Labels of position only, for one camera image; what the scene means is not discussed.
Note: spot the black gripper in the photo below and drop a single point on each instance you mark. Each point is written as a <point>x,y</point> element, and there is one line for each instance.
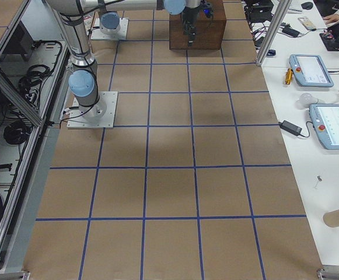
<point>188,17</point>

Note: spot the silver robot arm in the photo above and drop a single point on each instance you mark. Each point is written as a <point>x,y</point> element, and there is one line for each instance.
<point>109,22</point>
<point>70,17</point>

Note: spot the dark wooden drawer cabinet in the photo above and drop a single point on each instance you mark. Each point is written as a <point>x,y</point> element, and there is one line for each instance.
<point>209,34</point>

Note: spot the white smartphone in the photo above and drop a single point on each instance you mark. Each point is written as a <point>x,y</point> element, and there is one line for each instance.
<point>306,23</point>

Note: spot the far teach pendant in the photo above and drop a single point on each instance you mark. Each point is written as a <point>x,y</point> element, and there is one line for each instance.
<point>310,71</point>

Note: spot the teach pendant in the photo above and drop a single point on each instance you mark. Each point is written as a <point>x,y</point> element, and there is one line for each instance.
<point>310,71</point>
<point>325,118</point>

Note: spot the white light bulb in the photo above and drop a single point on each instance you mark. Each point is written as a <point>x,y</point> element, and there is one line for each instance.
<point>306,99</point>

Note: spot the black power adapter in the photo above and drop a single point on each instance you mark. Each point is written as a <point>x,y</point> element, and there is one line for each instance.
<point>290,128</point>

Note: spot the near teach pendant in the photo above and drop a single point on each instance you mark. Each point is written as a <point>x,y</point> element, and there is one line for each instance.
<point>325,118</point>

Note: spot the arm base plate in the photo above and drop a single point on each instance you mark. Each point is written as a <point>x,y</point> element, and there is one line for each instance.
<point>103,34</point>
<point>100,116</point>

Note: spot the aluminium frame post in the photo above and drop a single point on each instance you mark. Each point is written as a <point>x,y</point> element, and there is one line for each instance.
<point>277,19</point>

